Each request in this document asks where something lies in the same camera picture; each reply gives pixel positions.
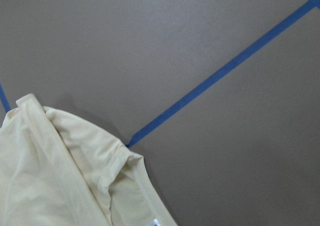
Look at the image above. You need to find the beige long-sleeve printed shirt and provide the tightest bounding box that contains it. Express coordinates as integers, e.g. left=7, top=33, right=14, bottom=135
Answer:
left=0, top=94, right=176, bottom=225

